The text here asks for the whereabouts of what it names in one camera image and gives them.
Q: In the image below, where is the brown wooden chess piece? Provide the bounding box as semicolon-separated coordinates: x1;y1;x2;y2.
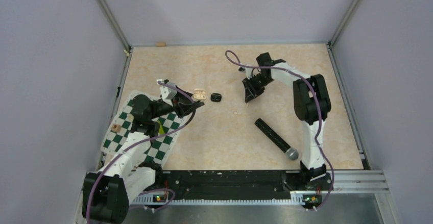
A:
111;124;122;133

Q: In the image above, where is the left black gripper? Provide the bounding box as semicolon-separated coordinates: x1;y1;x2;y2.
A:
149;85;204;119

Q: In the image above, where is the green white chessboard mat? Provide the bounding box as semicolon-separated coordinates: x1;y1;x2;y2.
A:
101;90;188;166

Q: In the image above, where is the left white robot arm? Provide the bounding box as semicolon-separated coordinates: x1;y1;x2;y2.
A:
82;82;204;223

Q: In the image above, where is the green white lego brick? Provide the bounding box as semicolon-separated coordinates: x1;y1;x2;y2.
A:
157;121;165;135

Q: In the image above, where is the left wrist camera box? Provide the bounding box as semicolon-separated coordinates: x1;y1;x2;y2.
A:
157;79;177;103

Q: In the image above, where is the black microphone grey head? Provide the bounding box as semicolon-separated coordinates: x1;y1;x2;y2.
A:
254;118;299;161

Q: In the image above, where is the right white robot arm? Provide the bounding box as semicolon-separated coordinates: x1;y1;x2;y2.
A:
240;53;331;189

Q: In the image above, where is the white earbud charging case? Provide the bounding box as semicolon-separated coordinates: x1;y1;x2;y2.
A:
191;88;207;102

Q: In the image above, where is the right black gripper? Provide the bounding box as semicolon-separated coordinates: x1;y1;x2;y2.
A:
243;74;275;104

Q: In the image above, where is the black earbud charging case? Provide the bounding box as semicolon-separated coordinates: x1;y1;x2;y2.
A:
210;93;222;103

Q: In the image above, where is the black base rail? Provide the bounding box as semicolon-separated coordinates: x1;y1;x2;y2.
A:
133;170;334;202

